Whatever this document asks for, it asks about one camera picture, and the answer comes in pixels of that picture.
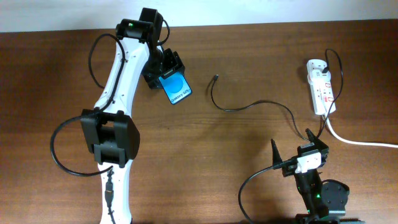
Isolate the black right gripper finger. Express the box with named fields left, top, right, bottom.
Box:
left=305, top=128, right=326, bottom=148
left=271, top=139, right=282, bottom=170

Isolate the blue screen smartphone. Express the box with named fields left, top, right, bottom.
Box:
left=159, top=72, right=192, bottom=105

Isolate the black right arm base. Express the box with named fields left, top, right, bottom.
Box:
left=294, top=179, right=366, bottom=224

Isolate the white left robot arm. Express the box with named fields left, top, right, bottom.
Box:
left=80, top=8, right=192, bottom=223

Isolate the white power strip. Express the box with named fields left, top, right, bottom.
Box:
left=307, top=59, right=336, bottom=116

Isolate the white power strip cord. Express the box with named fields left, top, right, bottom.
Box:
left=325, top=116, right=398, bottom=149

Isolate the black charger cable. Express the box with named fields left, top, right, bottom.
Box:
left=210, top=49, right=344, bottom=142

